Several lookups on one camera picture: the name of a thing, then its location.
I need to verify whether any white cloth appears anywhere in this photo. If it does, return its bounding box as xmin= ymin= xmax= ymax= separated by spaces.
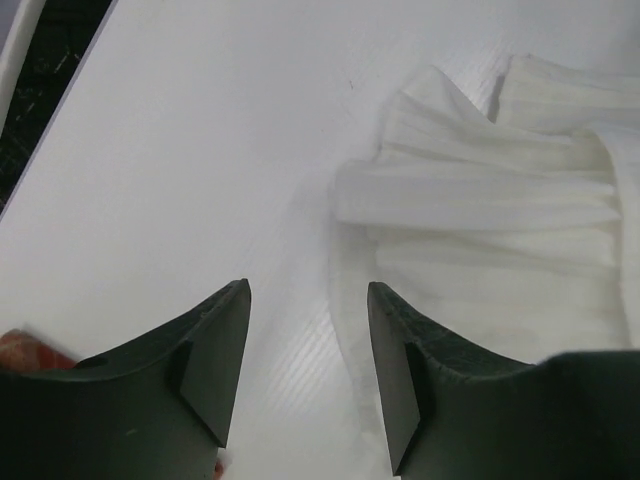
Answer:
xmin=329 ymin=55 xmax=639 ymax=475

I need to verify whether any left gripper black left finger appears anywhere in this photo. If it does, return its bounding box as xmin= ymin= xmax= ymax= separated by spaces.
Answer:
xmin=1 ymin=279 xmax=251 ymax=479

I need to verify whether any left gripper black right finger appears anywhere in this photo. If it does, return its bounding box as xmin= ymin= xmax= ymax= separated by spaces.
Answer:
xmin=367 ymin=282 xmax=639 ymax=479

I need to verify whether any red checked skirt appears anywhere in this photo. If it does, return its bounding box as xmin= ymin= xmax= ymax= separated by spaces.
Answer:
xmin=0 ymin=329 xmax=77 ymax=373

